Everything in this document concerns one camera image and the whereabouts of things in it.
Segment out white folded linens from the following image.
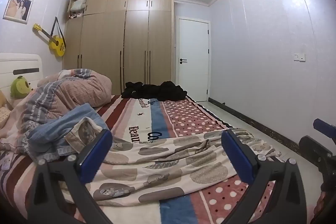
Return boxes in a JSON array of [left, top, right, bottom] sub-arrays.
[[71, 0, 87, 15]]

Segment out pile of black clothes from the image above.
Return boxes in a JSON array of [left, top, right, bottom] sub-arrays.
[[121, 81, 188, 102]]

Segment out striped polka dot bed blanket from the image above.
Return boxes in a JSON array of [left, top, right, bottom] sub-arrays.
[[0, 94, 279, 224]]

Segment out white door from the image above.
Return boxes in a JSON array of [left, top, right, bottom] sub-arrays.
[[178, 18, 211, 102]]

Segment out light blue denim garment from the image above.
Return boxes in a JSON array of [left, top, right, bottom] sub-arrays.
[[28, 104, 106, 159]]

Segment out cream pants with grey patches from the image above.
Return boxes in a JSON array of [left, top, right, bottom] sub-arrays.
[[64, 118, 282, 206]]

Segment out light wooden wardrobe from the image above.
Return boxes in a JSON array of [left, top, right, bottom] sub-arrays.
[[64, 0, 176, 95]]

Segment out green plush toy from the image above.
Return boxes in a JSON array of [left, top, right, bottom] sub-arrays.
[[10, 76, 33, 98]]

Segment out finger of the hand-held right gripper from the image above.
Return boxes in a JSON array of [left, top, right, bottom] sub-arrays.
[[313, 118, 336, 136]]

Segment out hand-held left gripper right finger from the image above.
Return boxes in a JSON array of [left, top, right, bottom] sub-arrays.
[[221, 130, 307, 224]]

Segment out framed wall photo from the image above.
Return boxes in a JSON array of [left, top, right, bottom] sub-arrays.
[[3, 0, 34, 22]]

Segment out dark baseboard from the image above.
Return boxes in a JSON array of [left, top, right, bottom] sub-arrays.
[[209, 97, 302, 159]]

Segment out beige plush toy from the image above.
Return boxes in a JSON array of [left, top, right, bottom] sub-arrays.
[[0, 90, 8, 109]]

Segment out pink and grey striped quilt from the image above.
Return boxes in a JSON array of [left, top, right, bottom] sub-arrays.
[[0, 68, 113, 154]]

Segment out yellow guitar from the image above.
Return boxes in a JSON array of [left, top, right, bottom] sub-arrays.
[[33, 17, 66, 58]]

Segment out white bed headboard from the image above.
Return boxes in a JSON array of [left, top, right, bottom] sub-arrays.
[[0, 53, 43, 109]]

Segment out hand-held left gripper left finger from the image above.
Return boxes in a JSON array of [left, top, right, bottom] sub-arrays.
[[28, 129, 113, 224]]

